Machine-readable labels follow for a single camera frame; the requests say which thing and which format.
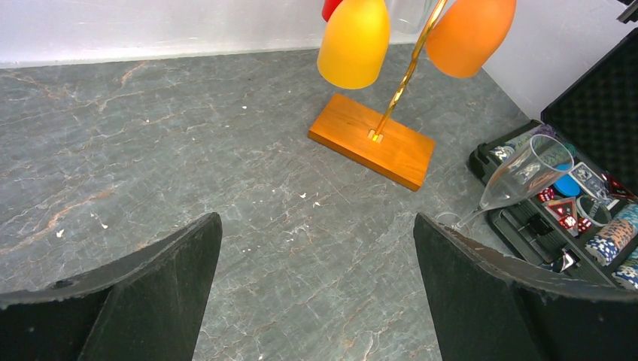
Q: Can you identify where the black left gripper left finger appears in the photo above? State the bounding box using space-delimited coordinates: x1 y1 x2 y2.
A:
1 213 223 360

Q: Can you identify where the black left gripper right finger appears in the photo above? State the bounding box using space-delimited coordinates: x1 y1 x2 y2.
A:
413 213 637 360

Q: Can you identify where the clear champagne flute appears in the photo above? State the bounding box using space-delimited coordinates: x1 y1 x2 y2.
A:
435 134 574 231

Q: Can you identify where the orange wine glass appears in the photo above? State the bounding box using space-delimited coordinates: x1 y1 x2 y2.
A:
425 0 517 78

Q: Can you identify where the yellow wine glass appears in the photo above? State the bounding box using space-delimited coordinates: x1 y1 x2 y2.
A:
317 0 390 89

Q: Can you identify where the clear wine glass on rack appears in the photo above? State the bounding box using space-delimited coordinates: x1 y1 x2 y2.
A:
386 0 436 35

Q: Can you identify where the red wine glass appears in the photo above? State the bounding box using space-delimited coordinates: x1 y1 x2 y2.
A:
321 0 342 22

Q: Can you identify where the black poker chip case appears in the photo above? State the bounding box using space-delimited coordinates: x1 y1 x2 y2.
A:
468 31 637 290

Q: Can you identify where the blue dealer chip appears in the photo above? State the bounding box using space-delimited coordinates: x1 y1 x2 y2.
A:
552 164 581 197

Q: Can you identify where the playing card deck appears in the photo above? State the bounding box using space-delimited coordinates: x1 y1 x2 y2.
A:
569 162 619 210

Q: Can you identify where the gold wire rack wooden base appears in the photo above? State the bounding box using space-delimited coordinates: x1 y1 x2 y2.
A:
308 1 446 191

